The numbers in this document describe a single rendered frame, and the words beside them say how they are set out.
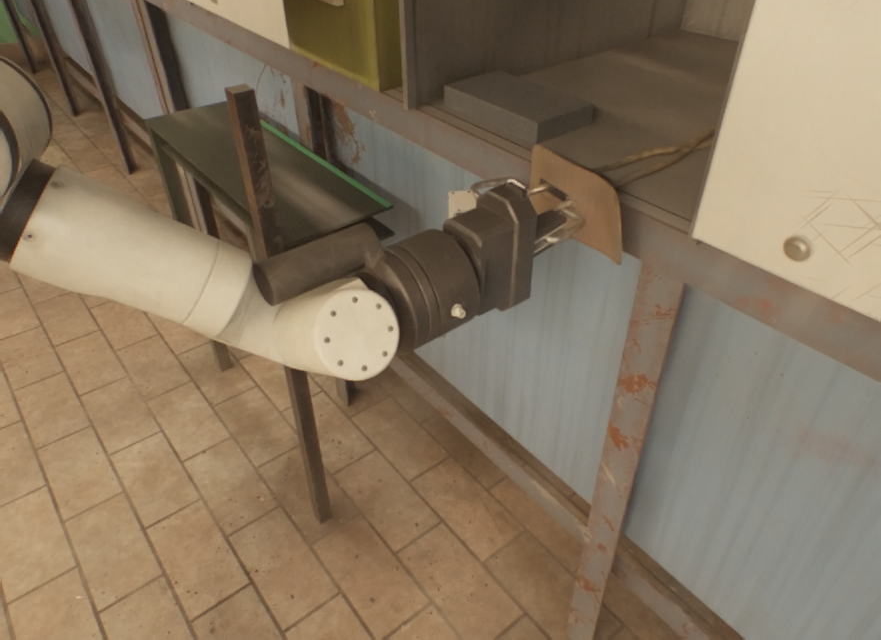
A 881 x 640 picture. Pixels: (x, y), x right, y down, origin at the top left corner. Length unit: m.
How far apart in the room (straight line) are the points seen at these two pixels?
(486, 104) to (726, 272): 0.39
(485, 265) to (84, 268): 0.29
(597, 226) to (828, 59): 0.30
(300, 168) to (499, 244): 0.70
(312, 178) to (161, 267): 0.73
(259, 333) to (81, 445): 1.27
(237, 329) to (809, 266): 0.40
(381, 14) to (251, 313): 0.56
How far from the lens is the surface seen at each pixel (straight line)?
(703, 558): 1.00
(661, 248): 0.69
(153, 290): 0.46
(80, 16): 2.90
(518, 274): 0.59
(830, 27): 0.43
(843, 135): 0.44
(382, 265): 0.51
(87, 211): 0.45
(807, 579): 0.91
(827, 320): 0.63
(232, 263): 0.47
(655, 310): 0.73
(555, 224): 0.63
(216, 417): 1.72
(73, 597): 1.52
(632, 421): 0.84
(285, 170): 1.21
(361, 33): 1.01
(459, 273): 0.52
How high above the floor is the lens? 1.18
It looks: 37 degrees down
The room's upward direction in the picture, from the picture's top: 1 degrees counter-clockwise
